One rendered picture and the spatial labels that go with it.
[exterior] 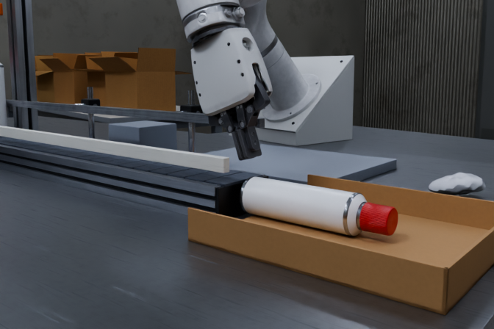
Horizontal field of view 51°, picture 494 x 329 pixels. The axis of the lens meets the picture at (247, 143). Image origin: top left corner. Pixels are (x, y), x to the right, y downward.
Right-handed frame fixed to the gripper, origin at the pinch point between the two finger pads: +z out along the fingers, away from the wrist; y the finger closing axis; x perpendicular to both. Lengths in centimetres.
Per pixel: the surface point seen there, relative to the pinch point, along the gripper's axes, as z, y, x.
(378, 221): 13.3, -16.6, 1.5
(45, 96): -106, 319, -160
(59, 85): -101, 278, -149
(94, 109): -16.1, 36.5, -3.2
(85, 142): -8.9, 30.4, 4.4
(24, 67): -39, 76, -14
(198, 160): 0.4, 5.5, 4.3
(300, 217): 10.9, -7.0, 2.3
